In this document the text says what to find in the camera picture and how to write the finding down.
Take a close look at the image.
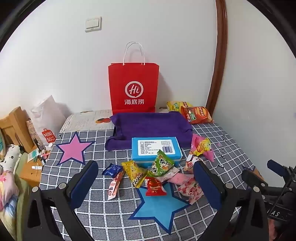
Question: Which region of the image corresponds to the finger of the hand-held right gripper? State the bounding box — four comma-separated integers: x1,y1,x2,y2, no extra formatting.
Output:
267,159,296,184
241,169,269,190

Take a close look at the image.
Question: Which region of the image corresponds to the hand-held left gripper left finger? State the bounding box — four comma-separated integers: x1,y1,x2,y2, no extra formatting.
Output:
26,160,99,232

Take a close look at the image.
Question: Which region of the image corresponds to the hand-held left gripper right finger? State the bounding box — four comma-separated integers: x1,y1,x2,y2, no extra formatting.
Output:
193,160,270,241

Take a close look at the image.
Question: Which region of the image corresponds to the pink strawberry snack packet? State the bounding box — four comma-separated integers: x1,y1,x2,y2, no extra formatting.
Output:
177,179,204,205

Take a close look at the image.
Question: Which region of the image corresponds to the plain pink snack packet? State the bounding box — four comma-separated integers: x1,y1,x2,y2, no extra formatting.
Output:
170,173,195,186

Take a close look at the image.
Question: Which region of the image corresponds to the panda print snack packet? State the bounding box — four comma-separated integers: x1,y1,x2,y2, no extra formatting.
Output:
184,152,206,172

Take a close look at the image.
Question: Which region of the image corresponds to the long white berry wafer packet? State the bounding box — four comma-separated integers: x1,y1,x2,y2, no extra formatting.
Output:
107,170,125,201

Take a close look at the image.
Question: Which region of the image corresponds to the dark blue snack packet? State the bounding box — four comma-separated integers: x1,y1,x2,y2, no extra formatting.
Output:
102,163,123,178

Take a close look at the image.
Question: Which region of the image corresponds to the pink and yellow chips packet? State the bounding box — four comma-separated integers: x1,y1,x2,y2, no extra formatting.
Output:
191,134,215,162

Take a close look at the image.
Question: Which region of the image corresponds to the pale pink snack packet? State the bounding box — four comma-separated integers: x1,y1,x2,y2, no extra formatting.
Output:
158,167,180,182

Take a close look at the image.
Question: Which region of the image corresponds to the yellow snack packet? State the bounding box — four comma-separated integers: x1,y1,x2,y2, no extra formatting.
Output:
121,160,148,189

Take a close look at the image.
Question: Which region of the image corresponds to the green snack packet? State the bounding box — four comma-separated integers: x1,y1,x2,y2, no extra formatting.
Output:
147,150,175,178

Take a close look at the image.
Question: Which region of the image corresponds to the red snack packet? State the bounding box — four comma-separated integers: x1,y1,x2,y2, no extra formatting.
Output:
145,177,167,197

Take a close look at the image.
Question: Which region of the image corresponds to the purple towel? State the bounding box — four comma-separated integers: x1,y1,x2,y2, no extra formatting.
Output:
105,111,193,151

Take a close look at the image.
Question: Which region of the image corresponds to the pink paper star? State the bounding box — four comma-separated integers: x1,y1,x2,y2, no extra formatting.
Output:
55,132,96,166

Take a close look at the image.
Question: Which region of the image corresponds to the grey checked tablecloth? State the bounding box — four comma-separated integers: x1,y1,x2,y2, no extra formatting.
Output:
39,122,264,241

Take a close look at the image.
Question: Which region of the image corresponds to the blue paper star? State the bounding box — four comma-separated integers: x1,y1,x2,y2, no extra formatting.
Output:
128,183,192,234

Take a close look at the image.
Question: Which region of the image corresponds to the small wooden side table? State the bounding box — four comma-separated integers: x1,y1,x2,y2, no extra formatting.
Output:
20,148,50,188

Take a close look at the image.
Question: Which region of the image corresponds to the blue box white label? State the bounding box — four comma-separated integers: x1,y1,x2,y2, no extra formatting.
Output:
131,137,183,167

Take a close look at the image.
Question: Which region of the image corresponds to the orange chips bag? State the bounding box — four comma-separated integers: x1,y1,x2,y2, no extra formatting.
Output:
180,106,214,124

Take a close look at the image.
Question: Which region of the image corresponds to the white plastic shopping bag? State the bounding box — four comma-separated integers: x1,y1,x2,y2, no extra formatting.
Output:
29,95,72,146

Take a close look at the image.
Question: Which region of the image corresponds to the colourful bedding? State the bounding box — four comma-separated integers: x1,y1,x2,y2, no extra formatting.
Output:
0,130,30,241

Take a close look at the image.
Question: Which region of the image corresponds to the white black-dotted plush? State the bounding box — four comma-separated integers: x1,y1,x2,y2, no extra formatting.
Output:
0,145,22,167

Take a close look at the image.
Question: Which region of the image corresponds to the yellow chips bag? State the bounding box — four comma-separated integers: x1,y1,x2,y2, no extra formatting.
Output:
166,101,192,113

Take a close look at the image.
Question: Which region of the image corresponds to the red paper bag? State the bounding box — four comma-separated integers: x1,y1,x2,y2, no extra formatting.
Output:
108,42,160,115

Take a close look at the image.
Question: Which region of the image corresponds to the brown wooden door frame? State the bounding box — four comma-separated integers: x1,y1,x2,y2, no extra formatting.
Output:
206,0,228,116

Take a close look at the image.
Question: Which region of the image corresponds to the white light switch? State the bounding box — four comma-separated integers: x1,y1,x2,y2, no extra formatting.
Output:
85,16,102,32

